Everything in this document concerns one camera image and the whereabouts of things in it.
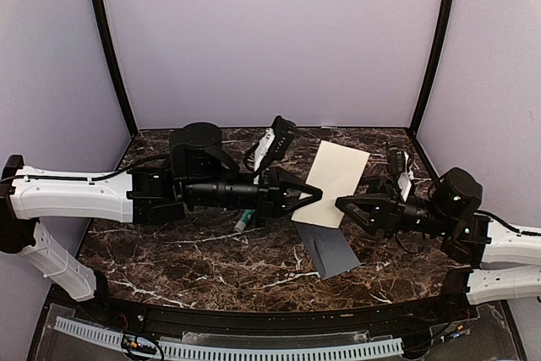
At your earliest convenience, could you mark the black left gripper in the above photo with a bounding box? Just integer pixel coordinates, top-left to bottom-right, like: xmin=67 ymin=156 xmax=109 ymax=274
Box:
xmin=183 ymin=163 xmax=325 ymax=228

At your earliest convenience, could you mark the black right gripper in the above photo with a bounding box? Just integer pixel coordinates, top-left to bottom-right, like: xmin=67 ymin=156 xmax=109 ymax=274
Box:
xmin=336 ymin=175 xmax=453 ymax=240

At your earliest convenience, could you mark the green white glue stick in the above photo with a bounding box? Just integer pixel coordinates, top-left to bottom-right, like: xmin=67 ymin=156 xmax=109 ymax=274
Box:
xmin=234 ymin=210 xmax=254 ymax=232

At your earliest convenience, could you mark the cream letter paper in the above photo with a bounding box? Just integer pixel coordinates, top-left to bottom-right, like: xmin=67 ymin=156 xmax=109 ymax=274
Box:
xmin=292 ymin=140 xmax=370 ymax=229

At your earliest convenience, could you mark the grey-blue paper envelope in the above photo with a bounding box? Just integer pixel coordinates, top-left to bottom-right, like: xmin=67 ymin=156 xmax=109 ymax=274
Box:
xmin=295 ymin=223 xmax=361 ymax=280

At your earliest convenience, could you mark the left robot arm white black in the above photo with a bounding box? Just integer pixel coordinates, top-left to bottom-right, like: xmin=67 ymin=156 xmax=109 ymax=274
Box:
xmin=1 ymin=117 xmax=323 ymax=324

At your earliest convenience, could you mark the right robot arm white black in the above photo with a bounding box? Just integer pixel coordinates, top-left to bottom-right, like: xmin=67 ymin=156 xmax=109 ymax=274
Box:
xmin=335 ymin=167 xmax=540 ymax=322

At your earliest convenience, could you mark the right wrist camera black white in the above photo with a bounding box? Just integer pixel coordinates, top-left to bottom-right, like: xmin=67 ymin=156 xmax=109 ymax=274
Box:
xmin=387 ymin=145 xmax=413 ymax=202

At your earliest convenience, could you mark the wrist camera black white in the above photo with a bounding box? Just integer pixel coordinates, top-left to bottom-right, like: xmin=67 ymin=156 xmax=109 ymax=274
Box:
xmin=387 ymin=145 xmax=413 ymax=202
xmin=254 ymin=115 xmax=298 ymax=174

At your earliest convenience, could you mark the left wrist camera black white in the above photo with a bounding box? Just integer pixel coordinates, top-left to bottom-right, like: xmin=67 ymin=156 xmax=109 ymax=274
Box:
xmin=254 ymin=115 xmax=298 ymax=174

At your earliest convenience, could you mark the black front table rail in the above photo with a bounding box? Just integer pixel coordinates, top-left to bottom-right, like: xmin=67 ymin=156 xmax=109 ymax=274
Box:
xmin=80 ymin=267 xmax=478 ymax=344

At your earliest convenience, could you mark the small circuit board with wires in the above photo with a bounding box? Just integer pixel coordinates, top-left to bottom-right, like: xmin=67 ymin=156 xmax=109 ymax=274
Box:
xmin=120 ymin=334 xmax=160 ymax=358

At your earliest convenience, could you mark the grey slotted cable duct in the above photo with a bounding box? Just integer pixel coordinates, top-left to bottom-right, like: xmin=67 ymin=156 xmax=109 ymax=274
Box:
xmin=53 ymin=316 xmax=404 ymax=361

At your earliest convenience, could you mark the black right corner frame post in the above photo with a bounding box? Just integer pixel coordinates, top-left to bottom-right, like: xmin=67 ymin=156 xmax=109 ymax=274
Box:
xmin=408 ymin=0 xmax=453 ymax=138

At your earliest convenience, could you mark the black corner frame post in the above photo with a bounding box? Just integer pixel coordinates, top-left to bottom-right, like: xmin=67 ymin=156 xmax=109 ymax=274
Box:
xmin=91 ymin=0 xmax=139 ymax=138
xmin=408 ymin=0 xmax=453 ymax=138

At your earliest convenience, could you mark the black left corner frame post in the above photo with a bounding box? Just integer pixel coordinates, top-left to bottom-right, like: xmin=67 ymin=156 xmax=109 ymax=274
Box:
xmin=91 ymin=0 xmax=139 ymax=138

